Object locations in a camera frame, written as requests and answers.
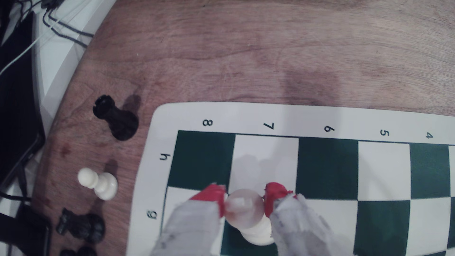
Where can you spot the black chess knight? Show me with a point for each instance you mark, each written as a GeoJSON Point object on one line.
{"type": "Point", "coordinates": [83, 227]}

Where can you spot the black box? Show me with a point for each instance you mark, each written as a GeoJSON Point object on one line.
{"type": "Point", "coordinates": [25, 234]}

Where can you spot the black chess rook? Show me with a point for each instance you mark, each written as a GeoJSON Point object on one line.
{"type": "Point", "coordinates": [119, 121]}

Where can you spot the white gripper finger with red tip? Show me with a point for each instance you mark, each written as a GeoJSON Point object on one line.
{"type": "Point", "coordinates": [192, 227]}
{"type": "Point", "coordinates": [298, 227]}

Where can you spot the black flat panel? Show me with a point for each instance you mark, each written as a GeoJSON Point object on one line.
{"type": "Point", "coordinates": [14, 106]}

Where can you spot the green and white chess mat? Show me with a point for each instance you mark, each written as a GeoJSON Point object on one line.
{"type": "Point", "coordinates": [327, 167]}

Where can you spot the black chess piece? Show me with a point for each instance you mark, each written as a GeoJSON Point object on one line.
{"type": "Point", "coordinates": [80, 252]}

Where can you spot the white chess pawn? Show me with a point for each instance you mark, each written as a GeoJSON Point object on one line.
{"type": "Point", "coordinates": [244, 208]}
{"type": "Point", "coordinates": [103, 183]}

